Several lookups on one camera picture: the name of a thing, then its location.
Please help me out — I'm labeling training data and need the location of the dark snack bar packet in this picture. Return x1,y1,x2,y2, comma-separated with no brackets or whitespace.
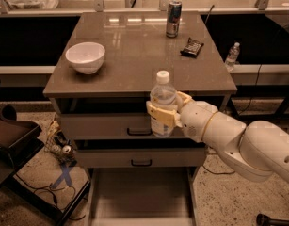
180,38,204,58

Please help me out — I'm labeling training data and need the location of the energy drink can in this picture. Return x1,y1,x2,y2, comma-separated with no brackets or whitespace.
166,0,182,38

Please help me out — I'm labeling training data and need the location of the black cable under chair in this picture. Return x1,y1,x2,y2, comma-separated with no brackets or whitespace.
13,172,88,222

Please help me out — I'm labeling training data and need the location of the small background water bottle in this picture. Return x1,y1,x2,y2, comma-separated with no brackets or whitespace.
225,42,240,72

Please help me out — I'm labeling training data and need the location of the white bowl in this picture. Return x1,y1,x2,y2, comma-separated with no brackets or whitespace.
65,42,105,74

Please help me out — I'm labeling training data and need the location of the bottom drawer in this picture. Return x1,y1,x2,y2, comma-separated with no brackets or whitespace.
85,168,198,226

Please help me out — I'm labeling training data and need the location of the grey drawer cabinet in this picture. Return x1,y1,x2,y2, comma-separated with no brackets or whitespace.
42,10,238,226

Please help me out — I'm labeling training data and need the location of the black cylinder object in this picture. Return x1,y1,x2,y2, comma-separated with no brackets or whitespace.
256,214,289,226

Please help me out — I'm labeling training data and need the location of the middle drawer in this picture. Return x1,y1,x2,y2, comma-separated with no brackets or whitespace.
75,138,206,168

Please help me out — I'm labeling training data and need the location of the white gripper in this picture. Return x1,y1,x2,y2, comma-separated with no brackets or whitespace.
146,91,218,143

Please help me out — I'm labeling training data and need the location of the drawer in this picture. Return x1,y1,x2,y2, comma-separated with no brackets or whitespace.
55,96,227,140
75,138,206,168
85,168,198,226

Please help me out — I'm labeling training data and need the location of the top drawer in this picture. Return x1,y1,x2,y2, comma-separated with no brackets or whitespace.
55,96,227,140

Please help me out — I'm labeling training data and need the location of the dark chair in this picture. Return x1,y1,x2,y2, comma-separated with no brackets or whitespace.
0,105,90,226

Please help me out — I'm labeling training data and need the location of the wire basket with cans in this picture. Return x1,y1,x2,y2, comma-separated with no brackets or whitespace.
44,120,75,163

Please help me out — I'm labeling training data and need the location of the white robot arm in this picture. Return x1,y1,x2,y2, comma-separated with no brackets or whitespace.
146,92,289,184

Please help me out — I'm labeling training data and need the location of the blue tape cross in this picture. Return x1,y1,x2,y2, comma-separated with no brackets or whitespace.
51,161,77,189

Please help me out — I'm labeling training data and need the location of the clear plastic water bottle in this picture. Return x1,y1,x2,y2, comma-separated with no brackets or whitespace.
150,71,176,138

